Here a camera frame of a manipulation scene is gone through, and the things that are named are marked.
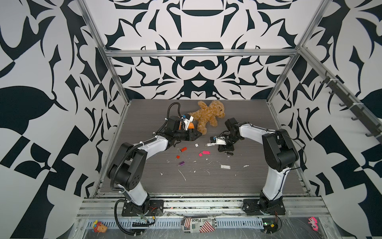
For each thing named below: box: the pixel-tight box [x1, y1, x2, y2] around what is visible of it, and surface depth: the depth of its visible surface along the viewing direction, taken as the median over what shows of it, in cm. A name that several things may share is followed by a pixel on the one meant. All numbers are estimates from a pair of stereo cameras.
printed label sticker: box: [181, 216, 218, 234], surface depth 69 cm
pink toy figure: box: [307, 216, 319, 232], surface depth 71 cm
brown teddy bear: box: [188, 100, 226, 136], surface depth 107 cm
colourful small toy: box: [92, 219, 108, 234], surface depth 69 cm
